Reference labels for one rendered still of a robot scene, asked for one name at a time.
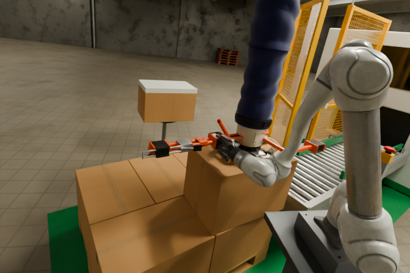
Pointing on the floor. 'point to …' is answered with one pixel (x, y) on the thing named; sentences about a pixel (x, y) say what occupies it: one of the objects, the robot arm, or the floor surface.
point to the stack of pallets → (227, 56)
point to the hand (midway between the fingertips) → (215, 139)
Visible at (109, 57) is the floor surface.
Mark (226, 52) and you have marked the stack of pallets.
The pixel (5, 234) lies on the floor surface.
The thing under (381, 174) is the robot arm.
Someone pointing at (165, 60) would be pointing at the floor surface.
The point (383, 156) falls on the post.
